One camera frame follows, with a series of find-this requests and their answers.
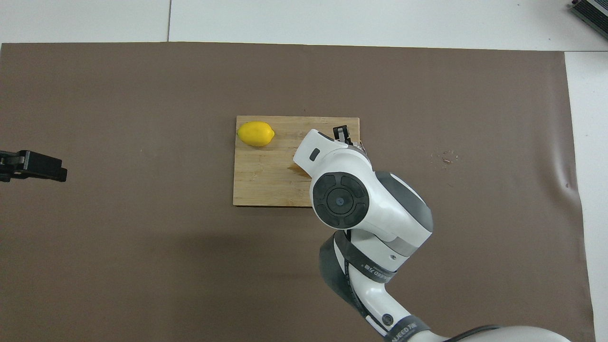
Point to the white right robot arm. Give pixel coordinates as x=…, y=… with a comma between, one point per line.
x=380, y=199

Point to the brown table mat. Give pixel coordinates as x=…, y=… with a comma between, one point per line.
x=142, y=285

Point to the yellow lemon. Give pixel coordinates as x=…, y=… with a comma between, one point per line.
x=256, y=134

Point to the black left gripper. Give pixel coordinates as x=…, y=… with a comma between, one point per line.
x=9, y=164

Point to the wooden cutting board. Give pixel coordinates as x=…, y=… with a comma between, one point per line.
x=266, y=180

